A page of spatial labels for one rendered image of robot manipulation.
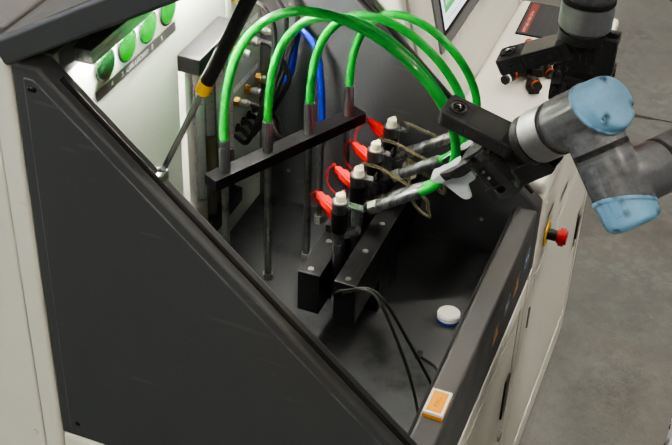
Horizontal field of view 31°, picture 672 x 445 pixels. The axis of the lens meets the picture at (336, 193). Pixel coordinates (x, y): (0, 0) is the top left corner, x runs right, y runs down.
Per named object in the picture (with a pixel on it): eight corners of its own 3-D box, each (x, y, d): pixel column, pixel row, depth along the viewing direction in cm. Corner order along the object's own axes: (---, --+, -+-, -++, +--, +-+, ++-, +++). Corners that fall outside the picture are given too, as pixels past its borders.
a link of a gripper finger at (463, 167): (441, 188, 173) (481, 167, 166) (434, 180, 173) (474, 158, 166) (455, 168, 176) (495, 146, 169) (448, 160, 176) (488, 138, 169)
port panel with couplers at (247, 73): (245, 135, 212) (243, -27, 194) (227, 131, 213) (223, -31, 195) (275, 100, 222) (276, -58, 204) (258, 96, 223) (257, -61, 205)
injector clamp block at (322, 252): (352, 356, 199) (356, 285, 190) (296, 340, 202) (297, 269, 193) (417, 240, 225) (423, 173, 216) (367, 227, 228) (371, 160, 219)
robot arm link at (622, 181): (694, 200, 154) (658, 121, 155) (634, 230, 149) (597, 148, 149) (653, 213, 161) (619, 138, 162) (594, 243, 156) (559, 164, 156)
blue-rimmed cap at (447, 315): (456, 329, 206) (456, 322, 205) (433, 322, 207) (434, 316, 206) (462, 314, 209) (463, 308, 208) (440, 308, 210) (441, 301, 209)
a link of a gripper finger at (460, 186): (444, 214, 178) (485, 194, 171) (418, 185, 177) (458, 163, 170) (453, 201, 180) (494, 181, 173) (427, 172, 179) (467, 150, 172)
